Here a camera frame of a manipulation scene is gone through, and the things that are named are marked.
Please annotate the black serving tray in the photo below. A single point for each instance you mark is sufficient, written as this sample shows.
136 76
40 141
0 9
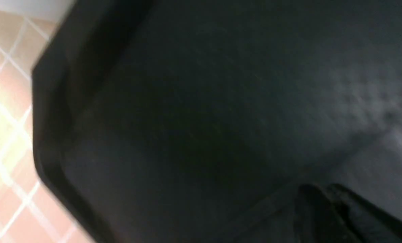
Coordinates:
196 121

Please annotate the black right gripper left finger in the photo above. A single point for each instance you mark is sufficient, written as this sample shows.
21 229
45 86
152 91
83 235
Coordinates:
316 220

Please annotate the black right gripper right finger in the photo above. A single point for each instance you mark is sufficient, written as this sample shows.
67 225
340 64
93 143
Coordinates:
369 223

